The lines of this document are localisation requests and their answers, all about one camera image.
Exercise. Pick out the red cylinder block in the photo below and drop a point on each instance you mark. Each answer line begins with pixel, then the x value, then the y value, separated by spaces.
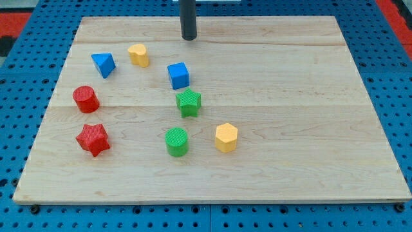
pixel 86 99

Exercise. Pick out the red star block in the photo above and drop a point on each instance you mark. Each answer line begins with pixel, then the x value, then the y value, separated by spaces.
pixel 93 138

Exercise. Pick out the blue cube block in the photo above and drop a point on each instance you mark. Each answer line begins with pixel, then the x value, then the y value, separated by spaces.
pixel 178 75

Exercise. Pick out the green cylinder block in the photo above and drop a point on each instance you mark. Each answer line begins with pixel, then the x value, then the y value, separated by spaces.
pixel 176 141

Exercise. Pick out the blue triangle block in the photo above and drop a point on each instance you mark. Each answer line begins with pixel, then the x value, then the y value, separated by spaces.
pixel 104 63

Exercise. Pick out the yellow heart block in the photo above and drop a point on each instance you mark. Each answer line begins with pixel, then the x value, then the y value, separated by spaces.
pixel 138 55

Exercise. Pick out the wooden board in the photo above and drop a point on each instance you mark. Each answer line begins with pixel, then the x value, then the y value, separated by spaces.
pixel 307 130

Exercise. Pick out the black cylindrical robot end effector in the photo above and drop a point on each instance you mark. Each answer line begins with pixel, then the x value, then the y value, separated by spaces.
pixel 188 19

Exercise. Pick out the green star block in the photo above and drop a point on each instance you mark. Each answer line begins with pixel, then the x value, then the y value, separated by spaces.
pixel 188 102

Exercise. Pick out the yellow hexagon block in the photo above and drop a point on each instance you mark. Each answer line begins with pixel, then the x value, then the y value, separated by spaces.
pixel 226 137

